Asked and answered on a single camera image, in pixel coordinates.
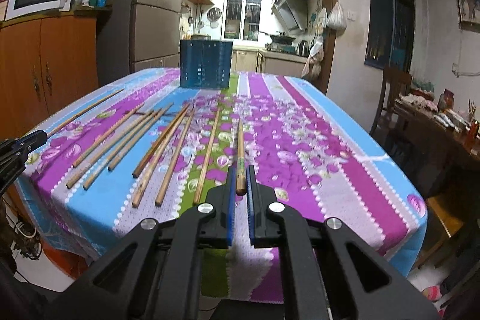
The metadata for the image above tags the wooden chopstick with green band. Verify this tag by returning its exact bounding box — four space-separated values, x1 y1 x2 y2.
236 120 247 196

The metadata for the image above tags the kitchen window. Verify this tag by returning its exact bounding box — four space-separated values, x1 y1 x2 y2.
223 0 262 41

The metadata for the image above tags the orange wooden cabinet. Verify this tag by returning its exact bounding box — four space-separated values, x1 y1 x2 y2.
1 7 112 139

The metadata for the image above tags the floral striped tablecloth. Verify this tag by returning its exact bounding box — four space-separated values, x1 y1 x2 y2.
16 67 429 304

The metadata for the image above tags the blue perforated utensil holder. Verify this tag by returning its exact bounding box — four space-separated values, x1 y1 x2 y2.
180 40 233 90

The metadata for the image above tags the hanging cloth rag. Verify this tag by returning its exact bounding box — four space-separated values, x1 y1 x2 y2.
301 36 324 81

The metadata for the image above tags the electric kettle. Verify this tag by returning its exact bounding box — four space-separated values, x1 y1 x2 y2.
296 40 310 58

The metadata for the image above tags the black wok on stove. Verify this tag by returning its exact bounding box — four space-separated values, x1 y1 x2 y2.
259 31 295 46

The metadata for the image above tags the dark wooden chair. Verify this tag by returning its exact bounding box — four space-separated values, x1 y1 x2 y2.
369 66 413 136

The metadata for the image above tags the cluttered wooden side table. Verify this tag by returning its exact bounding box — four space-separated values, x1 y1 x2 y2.
389 88 480 201

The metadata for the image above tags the range hood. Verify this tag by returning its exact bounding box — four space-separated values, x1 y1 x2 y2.
272 0 308 32

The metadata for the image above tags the hanging white plastic bag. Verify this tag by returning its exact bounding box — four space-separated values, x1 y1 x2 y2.
326 1 347 31

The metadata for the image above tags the dark window with frame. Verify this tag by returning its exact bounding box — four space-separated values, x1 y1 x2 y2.
364 0 415 72

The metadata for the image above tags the framed wall picture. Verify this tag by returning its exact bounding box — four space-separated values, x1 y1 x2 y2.
456 0 479 32

